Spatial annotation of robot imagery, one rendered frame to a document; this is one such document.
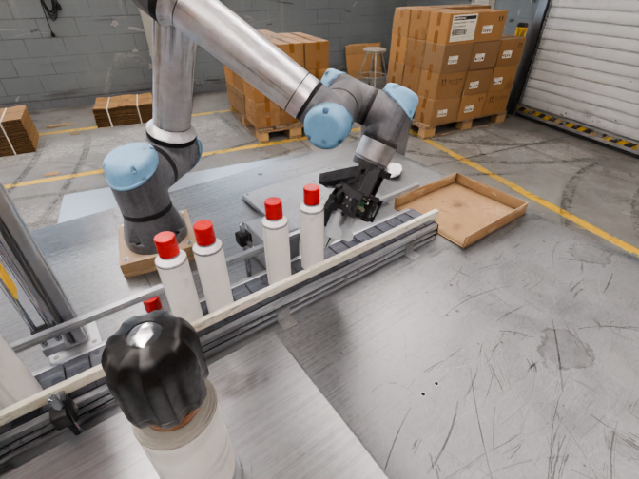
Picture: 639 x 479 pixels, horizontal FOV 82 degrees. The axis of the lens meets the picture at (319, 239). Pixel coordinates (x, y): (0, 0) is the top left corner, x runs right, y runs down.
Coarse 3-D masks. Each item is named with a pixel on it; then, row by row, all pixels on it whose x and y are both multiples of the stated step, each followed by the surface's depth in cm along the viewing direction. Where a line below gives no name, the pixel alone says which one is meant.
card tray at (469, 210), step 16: (448, 176) 124; (464, 176) 125; (416, 192) 118; (432, 192) 123; (448, 192) 123; (464, 192) 123; (480, 192) 122; (496, 192) 117; (400, 208) 114; (416, 208) 114; (432, 208) 114; (448, 208) 114; (464, 208) 114; (480, 208) 114; (496, 208) 114; (512, 208) 114; (448, 224) 107; (464, 224) 107; (480, 224) 107; (496, 224) 104; (464, 240) 97
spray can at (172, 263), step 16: (160, 240) 58; (176, 240) 60; (160, 256) 60; (176, 256) 60; (160, 272) 61; (176, 272) 61; (176, 288) 62; (192, 288) 65; (176, 304) 65; (192, 304) 66; (192, 320) 68
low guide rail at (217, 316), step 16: (416, 224) 95; (368, 240) 87; (384, 240) 89; (336, 256) 82; (352, 256) 84; (304, 272) 78; (320, 272) 80; (272, 288) 74; (240, 304) 70; (208, 320) 67; (96, 368) 59; (64, 384) 56; (80, 384) 58; (32, 400) 54; (0, 416) 52; (16, 416) 54
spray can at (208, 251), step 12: (204, 228) 61; (204, 240) 62; (216, 240) 64; (204, 252) 62; (216, 252) 63; (204, 264) 64; (216, 264) 64; (204, 276) 65; (216, 276) 66; (204, 288) 68; (216, 288) 67; (228, 288) 70; (216, 300) 69; (228, 300) 71
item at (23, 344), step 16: (400, 192) 97; (240, 256) 75; (192, 272) 70; (160, 288) 67; (112, 304) 64; (128, 304) 65; (80, 320) 61; (32, 336) 58; (48, 336) 59; (16, 352) 57
